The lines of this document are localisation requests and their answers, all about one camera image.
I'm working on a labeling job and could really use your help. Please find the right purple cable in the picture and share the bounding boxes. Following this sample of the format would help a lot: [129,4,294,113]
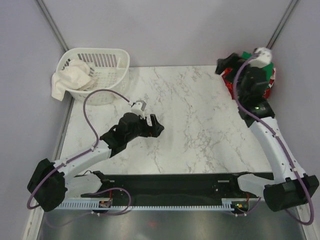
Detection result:
[231,53,315,225]

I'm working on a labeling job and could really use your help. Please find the green t-shirt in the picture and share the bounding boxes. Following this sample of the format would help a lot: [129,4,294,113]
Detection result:
[241,51,274,80]

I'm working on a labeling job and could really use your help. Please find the left aluminium frame post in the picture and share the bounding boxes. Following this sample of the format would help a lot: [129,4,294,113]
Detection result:
[34,0,69,52]

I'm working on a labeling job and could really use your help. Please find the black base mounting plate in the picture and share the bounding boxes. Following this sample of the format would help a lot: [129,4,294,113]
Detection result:
[80,170,275,207]

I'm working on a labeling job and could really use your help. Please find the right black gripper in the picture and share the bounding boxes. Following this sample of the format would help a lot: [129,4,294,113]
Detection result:
[215,52,253,102]

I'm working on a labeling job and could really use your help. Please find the white cream t-shirt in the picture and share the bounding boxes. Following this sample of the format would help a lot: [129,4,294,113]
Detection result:
[51,59,97,101]

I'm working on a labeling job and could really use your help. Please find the white slotted cable duct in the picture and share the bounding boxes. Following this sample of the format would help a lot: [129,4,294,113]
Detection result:
[56,198,245,211]

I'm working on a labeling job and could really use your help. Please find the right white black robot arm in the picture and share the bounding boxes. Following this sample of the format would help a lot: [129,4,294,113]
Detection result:
[215,47,320,212]

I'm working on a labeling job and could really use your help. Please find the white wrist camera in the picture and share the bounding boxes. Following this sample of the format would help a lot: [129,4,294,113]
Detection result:
[131,100,147,119]
[249,47,272,68]

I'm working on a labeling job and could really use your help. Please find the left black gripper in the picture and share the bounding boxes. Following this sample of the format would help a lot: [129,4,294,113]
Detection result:
[125,113,163,142]

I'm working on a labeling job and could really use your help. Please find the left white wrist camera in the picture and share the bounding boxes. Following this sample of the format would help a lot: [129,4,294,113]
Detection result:
[131,100,147,119]

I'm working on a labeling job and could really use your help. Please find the right aluminium frame post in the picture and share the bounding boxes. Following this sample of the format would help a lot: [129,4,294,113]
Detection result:
[266,0,301,50]

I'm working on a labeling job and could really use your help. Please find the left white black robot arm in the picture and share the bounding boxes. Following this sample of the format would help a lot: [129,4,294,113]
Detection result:
[27,112,165,212]

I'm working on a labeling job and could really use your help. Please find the white plastic laundry basket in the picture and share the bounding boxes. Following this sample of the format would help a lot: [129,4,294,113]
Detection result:
[56,47,130,102]

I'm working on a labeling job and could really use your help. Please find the aluminium frame post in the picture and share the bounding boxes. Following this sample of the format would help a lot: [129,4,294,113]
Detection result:
[34,0,69,52]
[266,0,301,50]

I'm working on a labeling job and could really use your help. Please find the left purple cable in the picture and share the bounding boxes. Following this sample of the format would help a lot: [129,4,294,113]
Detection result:
[26,88,133,216]

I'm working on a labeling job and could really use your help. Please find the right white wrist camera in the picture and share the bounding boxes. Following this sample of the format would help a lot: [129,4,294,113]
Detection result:
[249,47,272,68]

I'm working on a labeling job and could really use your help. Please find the purple cable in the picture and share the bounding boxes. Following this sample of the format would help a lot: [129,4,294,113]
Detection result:
[231,53,315,225]
[26,88,133,216]

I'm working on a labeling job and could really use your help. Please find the red printed folded t-shirt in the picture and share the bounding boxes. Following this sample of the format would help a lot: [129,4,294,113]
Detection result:
[221,67,276,100]

